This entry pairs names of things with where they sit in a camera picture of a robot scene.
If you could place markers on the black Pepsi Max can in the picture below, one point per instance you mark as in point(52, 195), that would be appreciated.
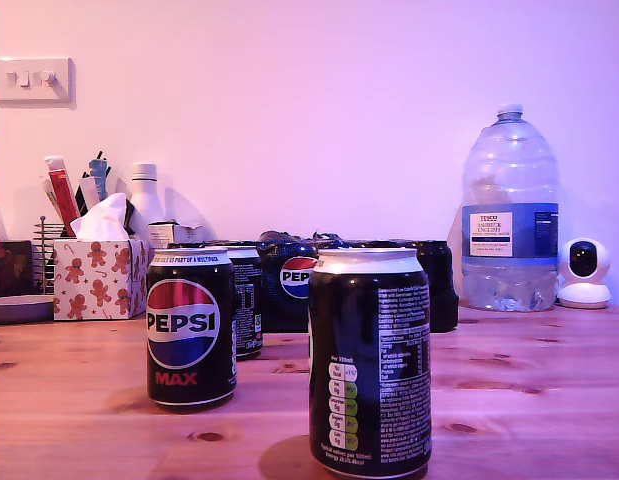
point(369, 370)
point(248, 310)
point(189, 350)

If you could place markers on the shrink-wrapped Pepsi can multipack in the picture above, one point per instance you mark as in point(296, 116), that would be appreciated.
point(286, 310)

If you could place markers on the white torn cardboard box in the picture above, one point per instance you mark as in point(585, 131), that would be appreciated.
point(189, 234)

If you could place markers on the white printed carton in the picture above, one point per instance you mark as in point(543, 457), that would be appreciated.
point(161, 235)

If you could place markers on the white insulated bottle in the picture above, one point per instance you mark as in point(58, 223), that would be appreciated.
point(145, 200)

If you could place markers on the large clear water bottle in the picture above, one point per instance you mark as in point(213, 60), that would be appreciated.
point(509, 250)

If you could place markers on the white tissue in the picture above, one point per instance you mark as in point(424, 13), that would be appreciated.
point(101, 220)

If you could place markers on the gingerbread print tissue box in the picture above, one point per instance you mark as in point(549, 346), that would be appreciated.
point(99, 285)

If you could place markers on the blue white packet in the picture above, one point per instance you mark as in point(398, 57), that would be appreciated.
point(98, 175)

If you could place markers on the black white stick packet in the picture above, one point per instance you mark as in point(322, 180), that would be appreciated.
point(88, 192)

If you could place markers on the pale stick packet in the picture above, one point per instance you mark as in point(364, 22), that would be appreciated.
point(49, 192)

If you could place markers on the grey plate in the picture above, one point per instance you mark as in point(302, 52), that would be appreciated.
point(19, 309)

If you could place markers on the small white round camera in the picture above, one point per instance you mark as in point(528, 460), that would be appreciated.
point(584, 280)

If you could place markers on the white light switch plate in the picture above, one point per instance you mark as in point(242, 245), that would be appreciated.
point(34, 82)

